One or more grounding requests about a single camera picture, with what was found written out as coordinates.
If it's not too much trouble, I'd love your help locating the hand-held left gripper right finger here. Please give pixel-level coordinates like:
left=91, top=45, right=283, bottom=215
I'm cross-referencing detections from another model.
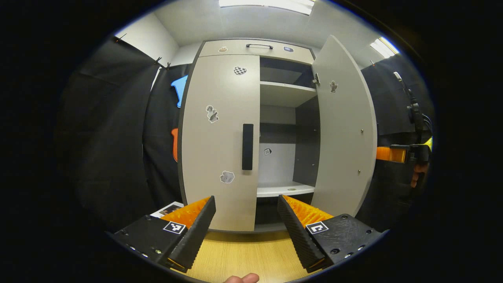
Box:
left=277, top=194, right=385, bottom=274

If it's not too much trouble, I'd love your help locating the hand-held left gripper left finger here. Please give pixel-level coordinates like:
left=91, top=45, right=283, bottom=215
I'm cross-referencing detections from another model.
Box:
left=113, top=195, right=217, bottom=273

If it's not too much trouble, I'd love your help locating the cabinet door with square stickers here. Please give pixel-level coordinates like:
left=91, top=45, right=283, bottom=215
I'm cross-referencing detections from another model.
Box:
left=310, top=35, right=378, bottom=218

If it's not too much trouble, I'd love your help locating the grey double-door shoe cabinet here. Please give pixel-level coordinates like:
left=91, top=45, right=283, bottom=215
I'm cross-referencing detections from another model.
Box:
left=177, top=37, right=378, bottom=234

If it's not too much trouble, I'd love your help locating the cabinet door with checkered sticker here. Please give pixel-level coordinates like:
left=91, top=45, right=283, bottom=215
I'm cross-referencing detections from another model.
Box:
left=181, top=54, right=261, bottom=232

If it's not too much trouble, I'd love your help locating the black door handle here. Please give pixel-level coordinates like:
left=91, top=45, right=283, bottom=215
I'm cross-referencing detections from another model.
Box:
left=242, top=123, right=254, bottom=171

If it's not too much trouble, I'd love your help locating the white cabinet shelf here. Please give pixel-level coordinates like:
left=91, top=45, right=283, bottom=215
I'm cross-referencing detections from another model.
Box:
left=257, top=182, right=316, bottom=198
left=259, top=81, right=318, bottom=108

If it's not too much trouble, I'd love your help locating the grey cabinet drawer front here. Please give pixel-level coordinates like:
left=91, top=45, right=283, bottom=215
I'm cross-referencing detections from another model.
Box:
left=198, top=39, right=316, bottom=65

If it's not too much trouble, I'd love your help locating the printed paper sheet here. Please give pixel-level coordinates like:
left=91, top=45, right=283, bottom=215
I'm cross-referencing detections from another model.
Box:
left=151, top=201, right=184, bottom=219

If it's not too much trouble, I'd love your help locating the small ceiling light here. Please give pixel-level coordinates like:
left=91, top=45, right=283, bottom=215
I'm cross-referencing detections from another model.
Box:
left=369, top=37, right=399, bottom=59

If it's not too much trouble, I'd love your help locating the black backdrop cloth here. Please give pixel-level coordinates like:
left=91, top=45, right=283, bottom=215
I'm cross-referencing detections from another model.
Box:
left=59, top=37, right=437, bottom=234

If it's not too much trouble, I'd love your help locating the long ceiling light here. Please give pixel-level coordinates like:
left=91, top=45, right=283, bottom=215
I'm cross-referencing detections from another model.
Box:
left=218, top=0, right=315, bottom=15

